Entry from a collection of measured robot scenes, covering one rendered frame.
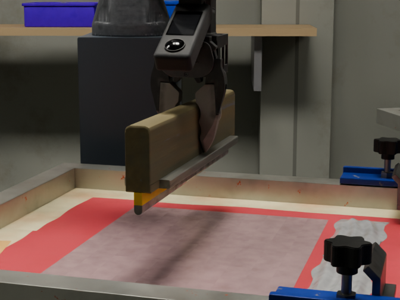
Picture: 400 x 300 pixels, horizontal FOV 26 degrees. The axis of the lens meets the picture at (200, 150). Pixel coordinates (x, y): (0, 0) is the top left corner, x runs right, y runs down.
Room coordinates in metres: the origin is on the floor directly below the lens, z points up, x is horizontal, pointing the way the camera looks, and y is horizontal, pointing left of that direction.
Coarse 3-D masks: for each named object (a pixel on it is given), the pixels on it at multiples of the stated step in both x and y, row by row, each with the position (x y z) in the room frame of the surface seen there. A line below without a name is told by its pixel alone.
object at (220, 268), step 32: (0, 256) 1.06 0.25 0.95; (32, 256) 1.06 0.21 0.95; (64, 256) 1.06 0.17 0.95; (96, 256) 1.06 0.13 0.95; (128, 256) 1.06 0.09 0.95; (160, 256) 1.06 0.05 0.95; (192, 256) 1.06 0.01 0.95; (224, 256) 1.06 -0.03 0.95; (256, 256) 1.06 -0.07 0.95; (288, 256) 1.06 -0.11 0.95; (320, 256) 1.06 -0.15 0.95; (192, 288) 0.94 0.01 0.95; (224, 288) 0.94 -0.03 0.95; (256, 288) 0.94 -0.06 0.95
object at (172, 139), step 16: (224, 96) 1.24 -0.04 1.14; (176, 112) 1.04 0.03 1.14; (192, 112) 1.08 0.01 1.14; (224, 112) 1.23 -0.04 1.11; (128, 128) 0.93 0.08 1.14; (144, 128) 0.93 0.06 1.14; (160, 128) 0.96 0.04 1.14; (176, 128) 1.02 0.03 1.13; (192, 128) 1.08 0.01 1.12; (224, 128) 1.23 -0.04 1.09; (128, 144) 0.93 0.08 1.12; (144, 144) 0.93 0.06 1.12; (160, 144) 0.96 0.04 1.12; (176, 144) 1.02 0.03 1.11; (192, 144) 1.08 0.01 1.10; (128, 160) 0.93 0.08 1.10; (144, 160) 0.93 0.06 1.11; (160, 160) 0.96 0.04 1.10; (176, 160) 1.02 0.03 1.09; (128, 176) 0.93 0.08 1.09; (144, 176) 0.93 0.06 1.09; (160, 176) 0.96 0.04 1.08; (144, 192) 0.93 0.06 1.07
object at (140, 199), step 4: (160, 188) 0.99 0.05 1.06; (136, 192) 0.93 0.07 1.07; (152, 192) 0.96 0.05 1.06; (156, 192) 0.97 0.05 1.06; (160, 192) 0.99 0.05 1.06; (136, 196) 0.93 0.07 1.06; (140, 196) 0.93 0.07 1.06; (144, 196) 0.94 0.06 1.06; (148, 196) 0.95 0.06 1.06; (152, 196) 0.96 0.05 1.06; (136, 200) 0.93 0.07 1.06; (140, 200) 0.93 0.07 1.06; (144, 200) 0.94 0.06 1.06; (148, 200) 0.95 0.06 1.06; (136, 204) 0.93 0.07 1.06; (140, 204) 0.93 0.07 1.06
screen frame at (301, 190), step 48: (0, 192) 1.26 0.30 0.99; (48, 192) 1.33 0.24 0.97; (192, 192) 1.37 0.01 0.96; (240, 192) 1.35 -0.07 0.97; (288, 192) 1.33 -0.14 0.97; (336, 192) 1.31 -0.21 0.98; (384, 192) 1.29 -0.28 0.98; (0, 288) 0.86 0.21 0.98; (48, 288) 0.85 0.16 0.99; (96, 288) 0.84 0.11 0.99; (144, 288) 0.84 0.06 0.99
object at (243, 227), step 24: (72, 216) 1.25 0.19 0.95; (96, 216) 1.25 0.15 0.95; (120, 216) 1.25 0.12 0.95; (144, 216) 1.25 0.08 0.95; (168, 216) 1.25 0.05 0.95; (192, 216) 1.25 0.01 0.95; (216, 216) 1.25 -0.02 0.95; (240, 216) 1.25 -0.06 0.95; (264, 216) 1.25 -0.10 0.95; (288, 216) 1.25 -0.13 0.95; (312, 216) 1.25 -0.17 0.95; (336, 216) 1.25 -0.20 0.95; (360, 216) 1.25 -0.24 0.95; (168, 240) 1.12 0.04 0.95; (192, 240) 1.12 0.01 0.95; (216, 240) 1.12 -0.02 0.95; (240, 240) 1.12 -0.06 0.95; (264, 240) 1.12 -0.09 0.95; (288, 240) 1.12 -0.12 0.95; (312, 240) 1.12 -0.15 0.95; (384, 240) 1.13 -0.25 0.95
